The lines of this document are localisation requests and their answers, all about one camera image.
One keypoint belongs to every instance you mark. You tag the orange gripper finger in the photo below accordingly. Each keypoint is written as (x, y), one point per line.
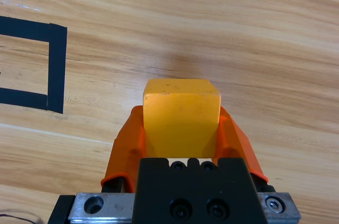
(124, 152)
(238, 147)

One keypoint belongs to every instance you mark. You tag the yellow wooden cube block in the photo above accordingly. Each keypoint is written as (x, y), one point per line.
(182, 118)

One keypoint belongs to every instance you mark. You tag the black tape square outline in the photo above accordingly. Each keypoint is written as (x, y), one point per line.
(57, 67)

